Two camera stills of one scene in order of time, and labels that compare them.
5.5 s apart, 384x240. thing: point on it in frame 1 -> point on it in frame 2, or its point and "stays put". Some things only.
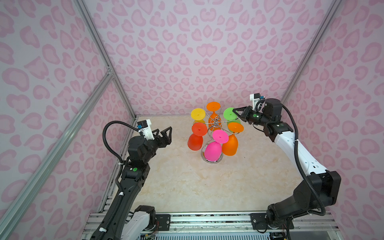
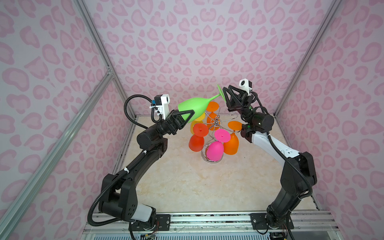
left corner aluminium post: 103,54 stays put
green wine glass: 230,116 -> 199,105
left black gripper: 157,140 -> 174,123
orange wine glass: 230,147 stays put
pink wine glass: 213,151 stays put
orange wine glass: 214,122 stays put
